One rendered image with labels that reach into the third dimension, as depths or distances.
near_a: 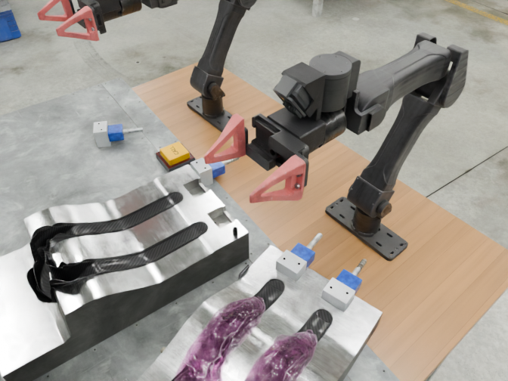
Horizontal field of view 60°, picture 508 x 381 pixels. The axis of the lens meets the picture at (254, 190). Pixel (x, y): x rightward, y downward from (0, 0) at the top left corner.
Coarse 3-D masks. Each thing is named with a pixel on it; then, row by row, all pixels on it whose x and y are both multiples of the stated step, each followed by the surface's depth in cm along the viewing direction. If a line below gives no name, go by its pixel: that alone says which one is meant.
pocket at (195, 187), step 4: (196, 180) 103; (200, 180) 103; (184, 184) 102; (188, 184) 102; (192, 184) 103; (196, 184) 104; (200, 184) 104; (188, 188) 103; (192, 188) 104; (196, 188) 104; (200, 188) 104; (204, 188) 103; (192, 192) 103; (196, 192) 103; (200, 192) 103; (204, 192) 103; (192, 196) 103; (196, 196) 103
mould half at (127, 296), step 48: (144, 192) 100; (96, 240) 87; (144, 240) 91; (240, 240) 91; (0, 288) 85; (96, 288) 77; (144, 288) 82; (192, 288) 91; (0, 336) 78; (48, 336) 78; (96, 336) 82
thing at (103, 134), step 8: (96, 128) 122; (104, 128) 122; (112, 128) 125; (120, 128) 125; (136, 128) 126; (96, 136) 122; (104, 136) 123; (112, 136) 123; (120, 136) 124; (104, 144) 124
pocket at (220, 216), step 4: (220, 208) 97; (224, 208) 97; (212, 212) 96; (216, 212) 97; (220, 212) 98; (224, 212) 97; (212, 216) 97; (216, 216) 98; (220, 216) 98; (224, 216) 98; (228, 216) 96; (212, 220) 97; (216, 220) 97; (220, 220) 97; (224, 220) 97; (228, 220) 97; (232, 220) 96; (216, 224) 97; (220, 224) 97; (224, 224) 97; (228, 224) 97; (220, 228) 96
